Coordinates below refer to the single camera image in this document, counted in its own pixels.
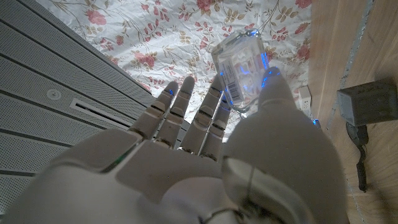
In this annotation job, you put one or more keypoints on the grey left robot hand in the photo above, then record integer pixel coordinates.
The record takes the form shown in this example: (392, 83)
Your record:
(316, 123)

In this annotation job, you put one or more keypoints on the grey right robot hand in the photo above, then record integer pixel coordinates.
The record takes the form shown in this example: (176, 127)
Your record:
(155, 186)

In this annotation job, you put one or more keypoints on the clear glass salt shaker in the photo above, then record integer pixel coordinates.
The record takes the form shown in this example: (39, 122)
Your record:
(241, 65)

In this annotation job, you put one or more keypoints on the dark grey block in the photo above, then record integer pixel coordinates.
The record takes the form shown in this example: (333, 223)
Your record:
(368, 102)

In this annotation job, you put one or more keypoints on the white power strip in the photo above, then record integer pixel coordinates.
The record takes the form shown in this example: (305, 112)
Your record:
(305, 99)

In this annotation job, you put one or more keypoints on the floral backdrop cloth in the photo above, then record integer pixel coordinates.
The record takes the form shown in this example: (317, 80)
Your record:
(155, 31)

